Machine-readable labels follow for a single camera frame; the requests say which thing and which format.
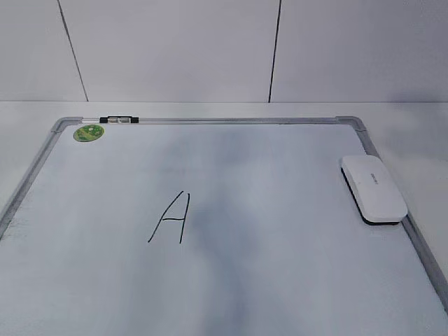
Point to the whiteboard with aluminium frame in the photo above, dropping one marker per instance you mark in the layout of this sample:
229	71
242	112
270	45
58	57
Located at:
209	227

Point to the round green magnet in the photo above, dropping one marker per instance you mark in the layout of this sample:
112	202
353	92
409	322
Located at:
88	133

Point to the black hanging clip on frame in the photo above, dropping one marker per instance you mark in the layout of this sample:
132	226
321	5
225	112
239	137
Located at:
119	119

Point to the white whiteboard eraser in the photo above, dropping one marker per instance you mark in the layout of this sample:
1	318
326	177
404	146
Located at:
377	197

